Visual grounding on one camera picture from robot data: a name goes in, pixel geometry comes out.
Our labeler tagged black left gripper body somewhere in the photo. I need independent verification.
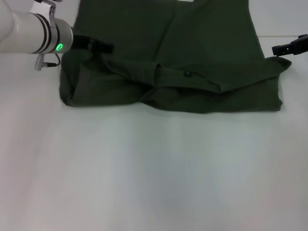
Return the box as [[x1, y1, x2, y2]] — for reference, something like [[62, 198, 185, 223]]
[[71, 34, 94, 51]]

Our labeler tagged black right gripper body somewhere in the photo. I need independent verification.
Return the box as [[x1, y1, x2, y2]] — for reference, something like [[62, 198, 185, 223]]
[[290, 34, 308, 55]]

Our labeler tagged dark green printed t-shirt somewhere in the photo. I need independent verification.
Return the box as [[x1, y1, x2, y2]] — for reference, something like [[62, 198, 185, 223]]
[[59, 0, 293, 115]]

